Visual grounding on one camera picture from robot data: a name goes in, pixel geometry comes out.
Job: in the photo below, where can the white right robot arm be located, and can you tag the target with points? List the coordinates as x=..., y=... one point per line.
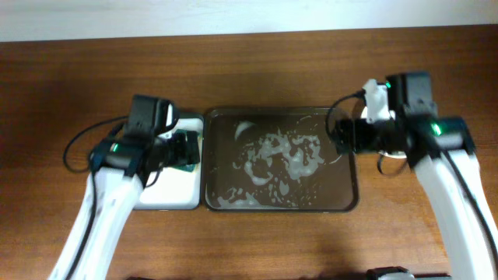
x=441, y=153

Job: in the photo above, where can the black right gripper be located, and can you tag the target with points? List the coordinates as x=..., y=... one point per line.
x=341, y=136

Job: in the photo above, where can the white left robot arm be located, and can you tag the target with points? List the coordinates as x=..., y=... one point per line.
x=110, y=197

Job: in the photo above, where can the dark brown serving tray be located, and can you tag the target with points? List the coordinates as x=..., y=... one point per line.
x=274, y=159

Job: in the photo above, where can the black tray with white liner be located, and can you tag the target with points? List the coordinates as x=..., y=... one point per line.
x=170, y=188

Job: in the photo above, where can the green and yellow sponge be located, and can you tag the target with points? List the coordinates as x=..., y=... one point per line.
x=187, y=150

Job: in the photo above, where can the pale green plate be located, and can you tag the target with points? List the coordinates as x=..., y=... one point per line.
x=393, y=155

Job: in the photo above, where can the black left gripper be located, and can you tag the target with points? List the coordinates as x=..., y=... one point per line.
x=191, y=147

